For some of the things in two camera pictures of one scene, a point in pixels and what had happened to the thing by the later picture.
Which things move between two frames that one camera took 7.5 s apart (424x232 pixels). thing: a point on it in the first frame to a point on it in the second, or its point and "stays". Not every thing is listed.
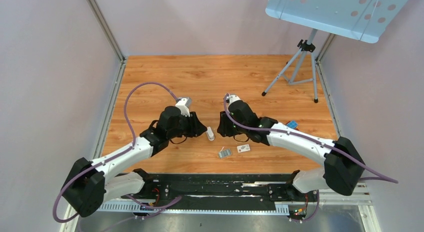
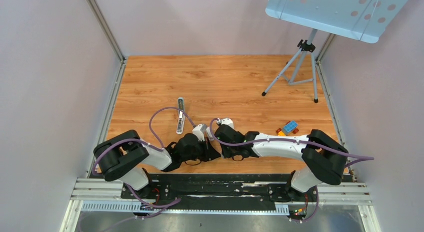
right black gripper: x=223 y=128 to x=226 y=154
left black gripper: x=196 y=128 to x=210 y=153
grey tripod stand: x=301 y=68 stays
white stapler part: x=210 y=134 stays
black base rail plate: x=217 y=188 stays
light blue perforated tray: x=365 y=15 stays
